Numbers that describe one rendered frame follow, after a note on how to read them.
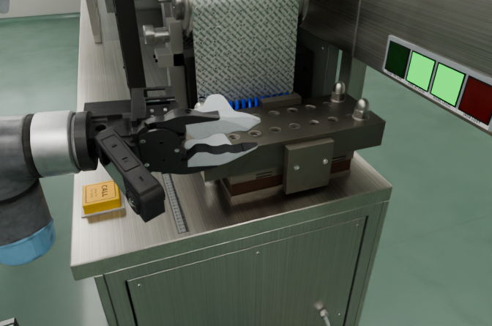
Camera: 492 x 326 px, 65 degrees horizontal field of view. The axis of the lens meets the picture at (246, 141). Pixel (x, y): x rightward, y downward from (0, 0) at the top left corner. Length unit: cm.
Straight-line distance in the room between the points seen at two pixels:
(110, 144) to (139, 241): 34
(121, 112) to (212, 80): 41
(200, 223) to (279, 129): 25
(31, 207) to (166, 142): 18
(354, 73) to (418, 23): 50
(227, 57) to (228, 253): 41
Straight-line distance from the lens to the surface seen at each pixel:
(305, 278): 98
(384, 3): 80
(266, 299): 97
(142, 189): 40
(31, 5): 653
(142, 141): 46
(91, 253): 76
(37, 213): 55
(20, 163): 48
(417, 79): 73
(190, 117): 44
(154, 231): 77
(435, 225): 229
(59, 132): 47
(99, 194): 84
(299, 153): 77
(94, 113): 50
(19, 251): 57
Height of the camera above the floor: 142
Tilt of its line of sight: 32 degrees down
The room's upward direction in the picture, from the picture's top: straight up
